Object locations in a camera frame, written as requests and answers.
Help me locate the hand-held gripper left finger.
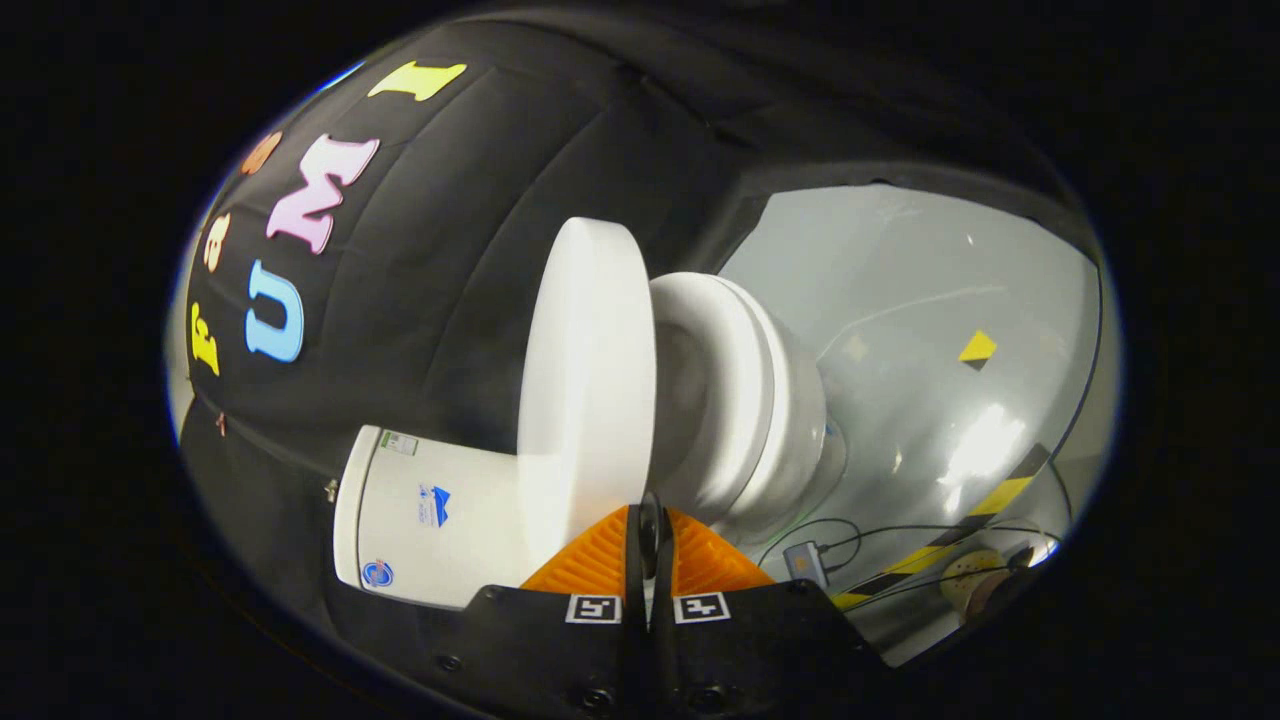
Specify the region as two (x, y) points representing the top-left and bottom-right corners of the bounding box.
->
(428, 492), (654, 720)

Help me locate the white toilet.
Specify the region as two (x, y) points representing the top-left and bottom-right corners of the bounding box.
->
(332, 271), (850, 610)

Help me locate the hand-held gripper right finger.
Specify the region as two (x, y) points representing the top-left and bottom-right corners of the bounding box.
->
(649, 506), (888, 720)

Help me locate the black backdrop cloth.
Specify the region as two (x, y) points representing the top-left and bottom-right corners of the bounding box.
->
(178, 8), (1103, 701)

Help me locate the yellow black floor tape strip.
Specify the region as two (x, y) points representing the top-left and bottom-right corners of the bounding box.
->
(830, 444), (1053, 612)

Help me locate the black cable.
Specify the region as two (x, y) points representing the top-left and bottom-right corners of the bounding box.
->
(757, 516), (1063, 573)

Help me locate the grey cable adapter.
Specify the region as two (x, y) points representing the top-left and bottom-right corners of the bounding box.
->
(783, 541), (832, 589)

